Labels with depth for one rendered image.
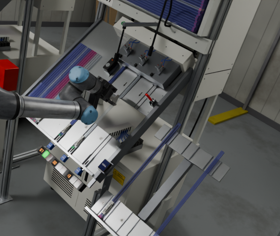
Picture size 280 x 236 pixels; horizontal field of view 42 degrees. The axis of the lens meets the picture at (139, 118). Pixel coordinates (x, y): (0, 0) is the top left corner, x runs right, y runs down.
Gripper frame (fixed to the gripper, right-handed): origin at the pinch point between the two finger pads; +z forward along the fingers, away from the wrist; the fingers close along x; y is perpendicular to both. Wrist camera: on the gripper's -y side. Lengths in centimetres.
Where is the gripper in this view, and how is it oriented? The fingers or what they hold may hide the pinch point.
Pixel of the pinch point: (112, 104)
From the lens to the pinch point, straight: 181.9
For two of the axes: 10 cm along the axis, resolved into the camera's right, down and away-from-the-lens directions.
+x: -7.1, -4.9, 5.0
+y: 5.7, -8.2, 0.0
